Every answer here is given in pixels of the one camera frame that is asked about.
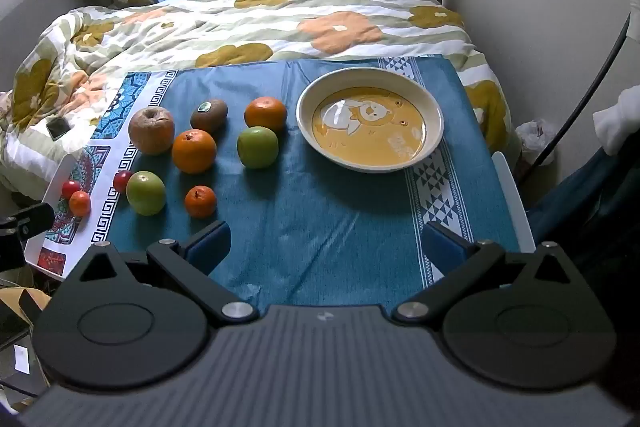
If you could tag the cardboard box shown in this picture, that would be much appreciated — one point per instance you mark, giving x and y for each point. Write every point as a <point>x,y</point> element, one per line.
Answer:
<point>20,307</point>

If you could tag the small orange mandarin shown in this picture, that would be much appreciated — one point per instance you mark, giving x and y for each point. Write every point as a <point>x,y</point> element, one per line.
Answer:
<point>200,202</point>

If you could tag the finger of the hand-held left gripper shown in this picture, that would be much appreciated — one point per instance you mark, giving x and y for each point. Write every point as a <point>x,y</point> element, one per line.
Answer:
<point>32,217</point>

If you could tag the orange tangerine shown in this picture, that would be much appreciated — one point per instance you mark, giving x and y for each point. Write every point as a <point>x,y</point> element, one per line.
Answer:
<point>265,114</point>

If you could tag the white cloth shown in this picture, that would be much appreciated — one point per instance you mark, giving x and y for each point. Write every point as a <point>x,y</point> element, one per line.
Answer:
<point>617,122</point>

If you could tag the floral blanket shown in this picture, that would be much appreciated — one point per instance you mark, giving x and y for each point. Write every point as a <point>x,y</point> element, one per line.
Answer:
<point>250,22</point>

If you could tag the small black device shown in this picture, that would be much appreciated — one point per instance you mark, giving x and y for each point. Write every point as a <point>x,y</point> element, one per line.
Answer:
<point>57,128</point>

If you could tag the brown kiwi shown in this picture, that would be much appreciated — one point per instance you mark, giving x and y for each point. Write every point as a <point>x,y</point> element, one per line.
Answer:
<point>209,117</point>

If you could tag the patterned white-bordered cloth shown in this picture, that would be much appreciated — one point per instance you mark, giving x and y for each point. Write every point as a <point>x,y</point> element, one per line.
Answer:
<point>107,147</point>

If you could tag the green apple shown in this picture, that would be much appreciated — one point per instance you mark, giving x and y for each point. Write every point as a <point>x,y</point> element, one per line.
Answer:
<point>257,148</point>
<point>145,193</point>

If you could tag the clear plastic bag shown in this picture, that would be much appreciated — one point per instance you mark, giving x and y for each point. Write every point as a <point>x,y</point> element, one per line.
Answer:
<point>537,139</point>

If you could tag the red cherry tomato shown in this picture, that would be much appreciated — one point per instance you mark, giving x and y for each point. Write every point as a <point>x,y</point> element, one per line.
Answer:
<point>69,188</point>
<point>121,182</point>

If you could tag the wrinkled brown apple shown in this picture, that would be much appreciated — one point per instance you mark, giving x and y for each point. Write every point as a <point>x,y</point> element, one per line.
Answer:
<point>151,130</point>

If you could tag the dark blue cloth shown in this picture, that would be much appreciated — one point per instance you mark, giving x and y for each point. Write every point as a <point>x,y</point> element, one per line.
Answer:
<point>585,202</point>

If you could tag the cream plate with bear print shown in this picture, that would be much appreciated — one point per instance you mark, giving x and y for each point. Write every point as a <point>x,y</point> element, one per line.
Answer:
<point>369,122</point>

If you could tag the blue tablecloth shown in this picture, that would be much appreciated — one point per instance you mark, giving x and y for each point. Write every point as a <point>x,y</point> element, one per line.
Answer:
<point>310,217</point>

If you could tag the orange-red cherry tomato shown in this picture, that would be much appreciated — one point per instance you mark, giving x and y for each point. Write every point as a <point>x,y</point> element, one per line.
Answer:
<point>80,204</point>

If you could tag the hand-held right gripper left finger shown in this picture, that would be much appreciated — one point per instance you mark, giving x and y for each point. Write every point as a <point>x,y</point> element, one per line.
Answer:
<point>210,244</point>

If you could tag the large orange with stem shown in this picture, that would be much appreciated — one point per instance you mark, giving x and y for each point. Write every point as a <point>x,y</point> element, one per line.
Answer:
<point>194,152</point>

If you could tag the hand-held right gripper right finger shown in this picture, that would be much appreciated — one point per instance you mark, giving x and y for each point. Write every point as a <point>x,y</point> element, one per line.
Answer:
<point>440,247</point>

